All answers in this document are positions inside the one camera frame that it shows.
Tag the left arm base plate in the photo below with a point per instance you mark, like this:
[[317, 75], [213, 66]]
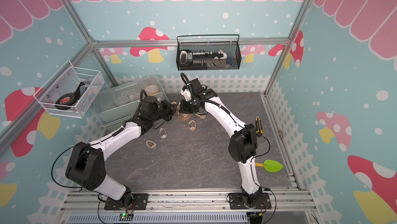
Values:
[[128, 202]]

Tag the black wire mesh basket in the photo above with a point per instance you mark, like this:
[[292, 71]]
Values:
[[208, 52]]

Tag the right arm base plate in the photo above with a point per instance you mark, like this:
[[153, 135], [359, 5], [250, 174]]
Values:
[[240, 201]]

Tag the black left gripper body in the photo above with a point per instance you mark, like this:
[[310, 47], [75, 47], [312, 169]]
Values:
[[165, 112]]

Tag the green yellow toy paddle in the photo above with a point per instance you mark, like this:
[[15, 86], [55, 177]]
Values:
[[270, 166]]

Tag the yellow black utility knife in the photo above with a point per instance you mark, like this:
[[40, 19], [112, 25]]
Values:
[[258, 123]]

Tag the black tape roll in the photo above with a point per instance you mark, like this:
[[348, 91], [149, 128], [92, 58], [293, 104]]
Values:
[[66, 101]]

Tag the cream watch front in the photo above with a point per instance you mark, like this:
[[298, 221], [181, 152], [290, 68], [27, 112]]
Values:
[[162, 133]]

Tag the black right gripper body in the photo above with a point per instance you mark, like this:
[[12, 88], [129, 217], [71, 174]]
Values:
[[189, 106]]

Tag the green lit circuit board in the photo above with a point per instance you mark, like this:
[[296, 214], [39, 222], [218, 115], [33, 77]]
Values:
[[126, 217]]

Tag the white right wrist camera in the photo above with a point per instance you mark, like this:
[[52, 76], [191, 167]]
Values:
[[186, 94]]

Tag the translucent green storage box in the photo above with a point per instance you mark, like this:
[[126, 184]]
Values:
[[118, 104]]

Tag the clear acrylic wall bin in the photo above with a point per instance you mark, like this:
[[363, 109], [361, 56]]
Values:
[[84, 83]]

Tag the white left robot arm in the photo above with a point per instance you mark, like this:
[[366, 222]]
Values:
[[86, 166]]

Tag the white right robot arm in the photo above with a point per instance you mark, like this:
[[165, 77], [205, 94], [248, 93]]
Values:
[[243, 141]]

